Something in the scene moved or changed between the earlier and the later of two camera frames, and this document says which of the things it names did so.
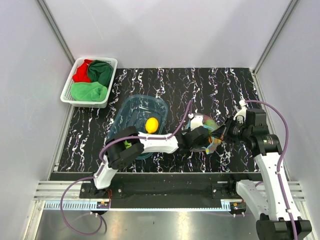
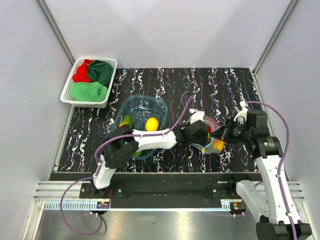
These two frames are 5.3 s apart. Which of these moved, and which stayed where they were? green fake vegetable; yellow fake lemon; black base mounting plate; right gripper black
Moved: green fake vegetable
Stayed: black base mounting plate; right gripper black; yellow fake lemon
